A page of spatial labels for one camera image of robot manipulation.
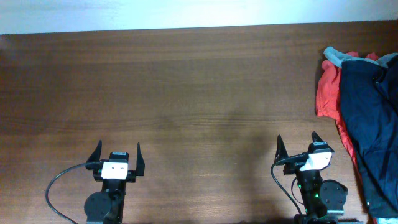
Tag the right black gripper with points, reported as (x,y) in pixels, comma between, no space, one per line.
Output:
(281,152)

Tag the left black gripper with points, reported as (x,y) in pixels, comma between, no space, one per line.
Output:
(139,168)

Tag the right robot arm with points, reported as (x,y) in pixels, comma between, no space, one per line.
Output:
(323,200)

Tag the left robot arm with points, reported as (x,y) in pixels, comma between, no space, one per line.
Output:
(107,205)

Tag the red garment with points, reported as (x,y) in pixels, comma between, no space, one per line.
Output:
(327,103)

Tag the navy garment in pile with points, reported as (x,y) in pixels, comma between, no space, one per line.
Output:
(368,103)

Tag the grey garment in pile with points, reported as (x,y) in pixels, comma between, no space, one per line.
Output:
(337,58)

